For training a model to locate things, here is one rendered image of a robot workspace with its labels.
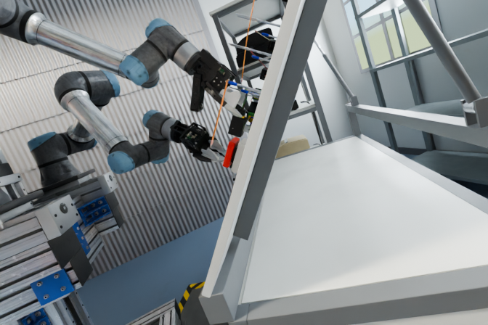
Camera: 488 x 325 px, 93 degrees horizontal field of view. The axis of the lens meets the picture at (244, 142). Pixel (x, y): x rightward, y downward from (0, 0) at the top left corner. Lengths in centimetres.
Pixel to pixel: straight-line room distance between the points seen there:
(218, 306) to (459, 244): 48
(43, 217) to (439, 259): 93
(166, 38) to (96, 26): 254
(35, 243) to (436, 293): 91
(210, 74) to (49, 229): 61
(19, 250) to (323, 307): 77
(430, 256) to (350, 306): 19
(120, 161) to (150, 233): 238
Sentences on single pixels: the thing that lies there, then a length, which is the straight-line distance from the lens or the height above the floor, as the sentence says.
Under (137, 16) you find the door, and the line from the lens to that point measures 322.
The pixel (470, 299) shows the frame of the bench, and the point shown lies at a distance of 57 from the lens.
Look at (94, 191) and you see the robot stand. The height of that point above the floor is 106.
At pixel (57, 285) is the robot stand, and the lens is 97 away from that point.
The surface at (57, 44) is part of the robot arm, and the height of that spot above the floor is 154.
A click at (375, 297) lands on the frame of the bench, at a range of 54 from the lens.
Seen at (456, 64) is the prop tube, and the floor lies 113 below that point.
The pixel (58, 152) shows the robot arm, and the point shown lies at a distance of 139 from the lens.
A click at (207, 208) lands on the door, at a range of 307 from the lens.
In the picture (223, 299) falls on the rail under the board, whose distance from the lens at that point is 54.
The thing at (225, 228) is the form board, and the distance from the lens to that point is 45.
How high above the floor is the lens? 118
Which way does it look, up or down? 7 degrees down
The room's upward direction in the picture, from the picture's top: 20 degrees counter-clockwise
